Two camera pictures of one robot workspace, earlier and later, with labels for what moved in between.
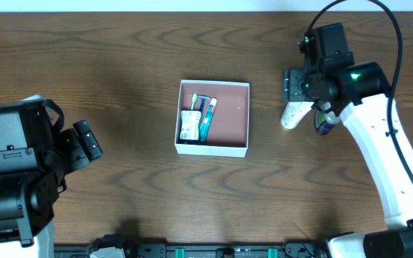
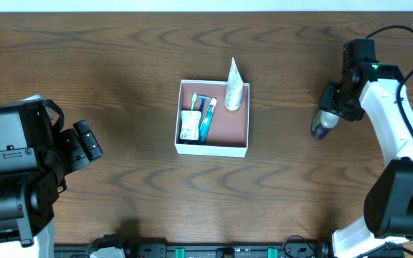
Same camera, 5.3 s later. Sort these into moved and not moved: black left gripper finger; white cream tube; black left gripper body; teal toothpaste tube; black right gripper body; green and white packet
Moved: black right gripper body; white cream tube
Not moved: black left gripper finger; black left gripper body; teal toothpaste tube; green and white packet
